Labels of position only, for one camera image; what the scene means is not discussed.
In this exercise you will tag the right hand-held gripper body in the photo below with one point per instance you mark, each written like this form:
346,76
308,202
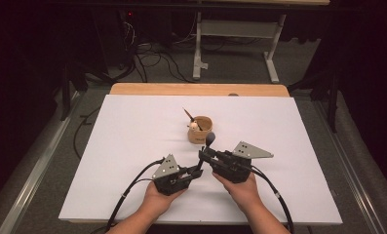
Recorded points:
230,167

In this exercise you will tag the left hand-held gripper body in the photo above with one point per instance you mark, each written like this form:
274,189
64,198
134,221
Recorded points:
171,182

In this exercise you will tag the tan sack-shaped bear pen holder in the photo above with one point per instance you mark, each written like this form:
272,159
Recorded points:
197,138

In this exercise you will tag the dark pencil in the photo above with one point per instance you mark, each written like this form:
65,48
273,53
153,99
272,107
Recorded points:
188,113

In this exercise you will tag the person's left hand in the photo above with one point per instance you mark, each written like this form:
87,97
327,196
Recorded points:
160,201

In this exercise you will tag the person's right hand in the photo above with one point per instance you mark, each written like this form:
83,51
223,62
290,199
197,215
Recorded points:
243,195

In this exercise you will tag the white table mat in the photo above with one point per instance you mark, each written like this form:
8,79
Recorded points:
132,130

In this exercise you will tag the wooden table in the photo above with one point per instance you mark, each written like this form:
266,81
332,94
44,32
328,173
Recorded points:
168,89

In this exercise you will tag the dark metal stand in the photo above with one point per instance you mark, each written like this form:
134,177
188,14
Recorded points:
66,94
333,97

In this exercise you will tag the aluminium floor rail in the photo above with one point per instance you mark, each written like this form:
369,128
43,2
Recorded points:
35,175
353,175

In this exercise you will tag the white metal frame desk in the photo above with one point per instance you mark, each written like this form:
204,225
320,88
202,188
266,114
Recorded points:
236,28

